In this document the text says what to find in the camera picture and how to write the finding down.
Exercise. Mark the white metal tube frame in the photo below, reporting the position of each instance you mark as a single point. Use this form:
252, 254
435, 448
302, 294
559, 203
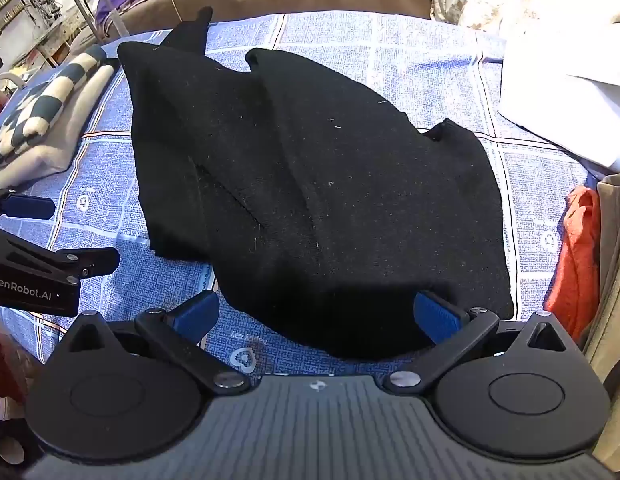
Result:
4, 78

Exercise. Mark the orange cloth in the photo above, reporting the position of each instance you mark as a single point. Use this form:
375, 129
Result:
575, 270

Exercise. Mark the checkered folded cloth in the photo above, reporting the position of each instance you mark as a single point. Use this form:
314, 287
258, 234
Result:
34, 110

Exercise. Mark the red cloth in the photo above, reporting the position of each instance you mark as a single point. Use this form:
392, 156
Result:
2, 360

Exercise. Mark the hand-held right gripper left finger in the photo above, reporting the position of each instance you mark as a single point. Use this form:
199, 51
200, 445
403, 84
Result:
193, 316

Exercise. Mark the cluttered wall rack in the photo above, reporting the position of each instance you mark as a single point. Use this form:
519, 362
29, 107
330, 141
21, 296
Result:
29, 0

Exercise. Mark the white cloth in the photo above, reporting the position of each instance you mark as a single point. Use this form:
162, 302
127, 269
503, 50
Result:
550, 95

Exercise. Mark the olive cloth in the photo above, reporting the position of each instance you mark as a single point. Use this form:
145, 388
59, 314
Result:
615, 310

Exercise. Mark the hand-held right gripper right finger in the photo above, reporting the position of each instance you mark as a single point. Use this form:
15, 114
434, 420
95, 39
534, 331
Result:
436, 318

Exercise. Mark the black knit garment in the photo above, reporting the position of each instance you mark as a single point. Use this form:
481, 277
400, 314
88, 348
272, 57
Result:
315, 185

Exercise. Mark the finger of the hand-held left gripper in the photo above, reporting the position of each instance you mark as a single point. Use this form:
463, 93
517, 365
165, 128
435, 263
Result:
97, 260
27, 206

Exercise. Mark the blue patterned bed sheet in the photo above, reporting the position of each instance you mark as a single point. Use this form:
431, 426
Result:
390, 45

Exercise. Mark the cream folded cloth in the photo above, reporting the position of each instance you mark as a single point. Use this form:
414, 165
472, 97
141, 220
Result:
54, 155

